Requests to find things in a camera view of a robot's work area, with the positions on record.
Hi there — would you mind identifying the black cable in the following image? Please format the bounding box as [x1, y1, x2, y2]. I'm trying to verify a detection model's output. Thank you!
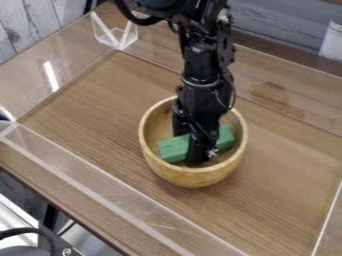
[0, 228, 59, 256]

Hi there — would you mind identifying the clear acrylic corner bracket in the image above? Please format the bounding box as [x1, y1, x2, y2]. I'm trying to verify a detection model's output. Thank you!
[91, 12, 139, 51]

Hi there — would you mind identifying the black table leg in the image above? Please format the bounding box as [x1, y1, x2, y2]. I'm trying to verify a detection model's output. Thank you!
[43, 204, 59, 230]

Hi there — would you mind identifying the white cylindrical container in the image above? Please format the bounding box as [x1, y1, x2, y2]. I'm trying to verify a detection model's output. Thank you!
[319, 17, 342, 62]

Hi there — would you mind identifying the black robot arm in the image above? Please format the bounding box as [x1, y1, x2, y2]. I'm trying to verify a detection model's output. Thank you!
[112, 0, 237, 165]

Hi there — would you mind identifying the brown wooden bowl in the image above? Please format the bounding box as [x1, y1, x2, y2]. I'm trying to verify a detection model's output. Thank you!
[138, 96, 249, 188]

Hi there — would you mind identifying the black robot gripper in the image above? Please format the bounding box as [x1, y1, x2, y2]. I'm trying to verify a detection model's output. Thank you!
[173, 76, 235, 166]

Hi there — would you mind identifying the green rectangular block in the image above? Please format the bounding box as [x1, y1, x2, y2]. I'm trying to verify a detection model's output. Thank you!
[156, 123, 235, 163]

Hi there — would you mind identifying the clear acrylic front wall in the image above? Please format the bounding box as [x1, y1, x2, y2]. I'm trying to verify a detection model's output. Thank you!
[0, 121, 249, 256]

